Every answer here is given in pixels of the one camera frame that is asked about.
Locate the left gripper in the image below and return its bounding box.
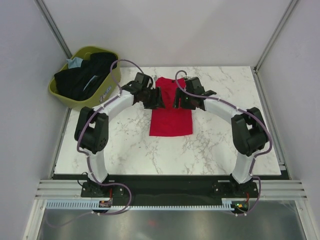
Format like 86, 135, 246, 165
141, 87, 165, 111

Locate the red t shirt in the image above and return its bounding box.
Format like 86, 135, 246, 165
149, 77, 193, 137

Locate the olive green plastic bin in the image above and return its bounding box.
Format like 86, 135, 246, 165
48, 46, 121, 110

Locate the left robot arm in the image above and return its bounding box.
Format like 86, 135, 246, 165
74, 72, 165, 197

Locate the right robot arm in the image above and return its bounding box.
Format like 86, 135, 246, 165
173, 77, 272, 197

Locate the black t shirt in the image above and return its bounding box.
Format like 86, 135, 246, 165
54, 52, 118, 101

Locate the light blue t shirt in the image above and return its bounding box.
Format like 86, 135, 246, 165
66, 57, 83, 69

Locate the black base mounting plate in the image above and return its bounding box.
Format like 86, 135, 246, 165
81, 174, 258, 205

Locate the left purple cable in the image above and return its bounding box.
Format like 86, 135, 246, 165
76, 59, 146, 228

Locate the purple cable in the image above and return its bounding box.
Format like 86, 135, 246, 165
174, 70, 274, 218
76, 59, 146, 228

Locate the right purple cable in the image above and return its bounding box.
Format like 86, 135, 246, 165
174, 70, 274, 218

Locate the white slotted cable duct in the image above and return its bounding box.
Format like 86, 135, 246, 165
45, 198, 234, 211

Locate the right aluminium frame post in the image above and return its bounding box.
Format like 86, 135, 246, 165
251, 0, 300, 75

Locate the aluminium frame post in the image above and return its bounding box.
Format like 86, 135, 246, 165
251, 0, 300, 75
34, 0, 73, 59

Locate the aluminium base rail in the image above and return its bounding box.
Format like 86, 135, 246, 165
35, 180, 307, 201

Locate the left aluminium frame post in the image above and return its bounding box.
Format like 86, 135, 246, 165
34, 0, 73, 59

